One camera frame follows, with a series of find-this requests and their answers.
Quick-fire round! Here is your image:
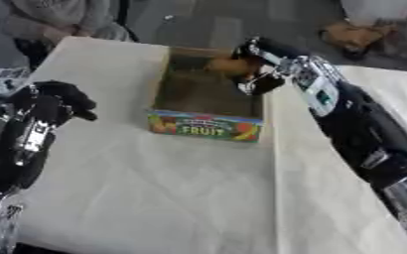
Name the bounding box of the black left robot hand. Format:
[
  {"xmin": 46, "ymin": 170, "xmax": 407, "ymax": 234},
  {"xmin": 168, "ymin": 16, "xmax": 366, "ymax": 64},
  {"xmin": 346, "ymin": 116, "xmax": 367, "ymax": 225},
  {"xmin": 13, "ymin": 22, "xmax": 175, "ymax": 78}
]
[{"xmin": 5, "ymin": 79, "xmax": 99, "ymax": 127}]

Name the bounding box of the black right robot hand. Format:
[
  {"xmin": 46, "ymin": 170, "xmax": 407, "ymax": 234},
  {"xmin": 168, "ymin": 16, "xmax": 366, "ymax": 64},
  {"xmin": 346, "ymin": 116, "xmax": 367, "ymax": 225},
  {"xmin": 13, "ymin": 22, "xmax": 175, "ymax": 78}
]
[{"xmin": 229, "ymin": 36, "xmax": 312, "ymax": 97}]

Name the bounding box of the brown round object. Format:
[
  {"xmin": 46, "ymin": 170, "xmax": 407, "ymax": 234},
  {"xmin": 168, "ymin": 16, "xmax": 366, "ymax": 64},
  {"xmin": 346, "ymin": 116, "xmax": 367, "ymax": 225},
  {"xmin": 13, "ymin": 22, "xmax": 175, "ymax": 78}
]
[{"xmin": 204, "ymin": 57, "xmax": 259, "ymax": 78}]

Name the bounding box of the cardboard box with fruit print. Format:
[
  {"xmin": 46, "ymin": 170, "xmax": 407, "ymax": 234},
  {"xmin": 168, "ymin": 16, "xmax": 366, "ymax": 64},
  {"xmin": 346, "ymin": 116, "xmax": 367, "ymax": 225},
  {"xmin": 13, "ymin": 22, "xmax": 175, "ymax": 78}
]
[{"xmin": 146, "ymin": 46, "xmax": 266, "ymax": 144}]

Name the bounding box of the black and white printed sheet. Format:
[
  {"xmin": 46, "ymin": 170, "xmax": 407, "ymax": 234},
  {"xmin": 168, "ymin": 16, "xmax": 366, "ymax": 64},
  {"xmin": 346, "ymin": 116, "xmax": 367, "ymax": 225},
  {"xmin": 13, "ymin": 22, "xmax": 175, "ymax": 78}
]
[{"xmin": 0, "ymin": 65, "xmax": 34, "ymax": 98}]

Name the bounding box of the person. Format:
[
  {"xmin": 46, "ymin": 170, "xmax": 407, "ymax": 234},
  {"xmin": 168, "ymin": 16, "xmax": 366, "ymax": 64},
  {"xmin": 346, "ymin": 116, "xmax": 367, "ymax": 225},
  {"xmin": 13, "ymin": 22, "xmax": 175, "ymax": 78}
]
[{"xmin": 3, "ymin": 0, "xmax": 134, "ymax": 68}]

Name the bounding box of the brown bag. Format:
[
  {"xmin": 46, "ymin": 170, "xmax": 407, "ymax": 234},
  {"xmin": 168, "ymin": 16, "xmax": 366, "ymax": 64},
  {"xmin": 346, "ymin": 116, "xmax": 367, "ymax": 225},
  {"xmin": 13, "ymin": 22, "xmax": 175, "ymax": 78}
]
[{"xmin": 318, "ymin": 19, "xmax": 395, "ymax": 62}]

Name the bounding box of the white container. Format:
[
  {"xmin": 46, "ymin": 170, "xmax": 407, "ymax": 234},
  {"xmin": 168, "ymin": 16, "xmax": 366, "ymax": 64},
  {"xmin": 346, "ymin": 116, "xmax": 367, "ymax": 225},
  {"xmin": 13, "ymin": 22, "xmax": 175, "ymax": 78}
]
[{"xmin": 337, "ymin": 0, "xmax": 407, "ymax": 28}]

